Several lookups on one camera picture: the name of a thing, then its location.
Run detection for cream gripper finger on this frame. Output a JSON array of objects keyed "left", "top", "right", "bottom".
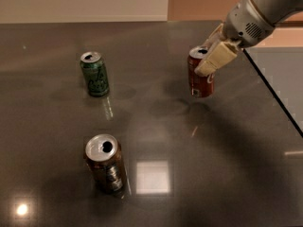
[
  {"left": 203, "top": 23, "right": 225, "bottom": 48},
  {"left": 194, "top": 41, "right": 238, "bottom": 77}
]

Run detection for red coke can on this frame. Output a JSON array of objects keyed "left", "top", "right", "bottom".
[{"left": 187, "top": 45, "right": 214, "bottom": 97}]

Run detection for green soda can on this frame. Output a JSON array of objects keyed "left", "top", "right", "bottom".
[{"left": 80, "top": 51, "right": 110, "bottom": 96}]

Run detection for brown soda can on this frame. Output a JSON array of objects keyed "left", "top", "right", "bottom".
[{"left": 84, "top": 134, "right": 126, "bottom": 194}]

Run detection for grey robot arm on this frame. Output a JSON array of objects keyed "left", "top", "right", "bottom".
[{"left": 195, "top": 0, "right": 303, "bottom": 77}]

